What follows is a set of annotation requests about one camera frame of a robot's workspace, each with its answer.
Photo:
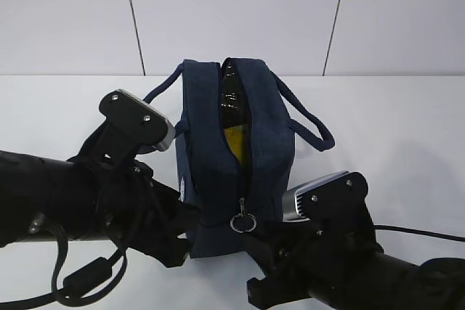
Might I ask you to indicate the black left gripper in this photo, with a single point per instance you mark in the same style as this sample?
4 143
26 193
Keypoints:
141 213

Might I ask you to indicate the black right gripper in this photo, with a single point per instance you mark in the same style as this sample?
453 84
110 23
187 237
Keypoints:
302 261

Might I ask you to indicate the yellow lemon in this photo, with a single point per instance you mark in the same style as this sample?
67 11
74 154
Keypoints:
236 139

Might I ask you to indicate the navy blue lunch bag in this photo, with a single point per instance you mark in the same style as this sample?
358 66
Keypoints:
235 197

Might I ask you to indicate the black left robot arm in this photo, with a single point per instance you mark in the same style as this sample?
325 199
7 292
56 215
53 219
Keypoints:
93 201

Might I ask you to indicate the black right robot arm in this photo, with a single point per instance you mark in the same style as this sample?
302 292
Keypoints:
386 282

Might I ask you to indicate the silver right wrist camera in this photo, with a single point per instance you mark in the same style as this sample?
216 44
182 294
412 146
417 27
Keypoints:
335 203

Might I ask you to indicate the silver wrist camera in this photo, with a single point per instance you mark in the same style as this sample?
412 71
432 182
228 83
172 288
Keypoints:
335 203
131 127

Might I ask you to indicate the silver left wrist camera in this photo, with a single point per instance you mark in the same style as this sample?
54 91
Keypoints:
131 127

